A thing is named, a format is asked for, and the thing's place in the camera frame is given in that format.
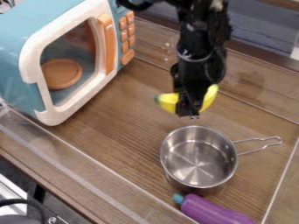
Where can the silver metal pot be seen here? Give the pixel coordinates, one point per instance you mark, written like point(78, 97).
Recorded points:
point(198, 158)

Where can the yellow toy banana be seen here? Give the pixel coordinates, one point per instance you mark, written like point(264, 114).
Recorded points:
point(168, 101)

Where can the blue toy microwave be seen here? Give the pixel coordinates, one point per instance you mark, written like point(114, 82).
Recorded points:
point(90, 31)

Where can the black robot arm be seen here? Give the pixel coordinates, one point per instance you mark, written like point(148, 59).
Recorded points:
point(186, 8)

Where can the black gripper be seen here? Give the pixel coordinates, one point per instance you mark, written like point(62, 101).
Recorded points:
point(201, 63)

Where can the purple toy eggplant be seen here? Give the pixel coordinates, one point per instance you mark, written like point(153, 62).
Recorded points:
point(206, 212)

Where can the orange microwave turntable plate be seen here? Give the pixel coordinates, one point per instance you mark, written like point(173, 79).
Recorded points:
point(61, 73)

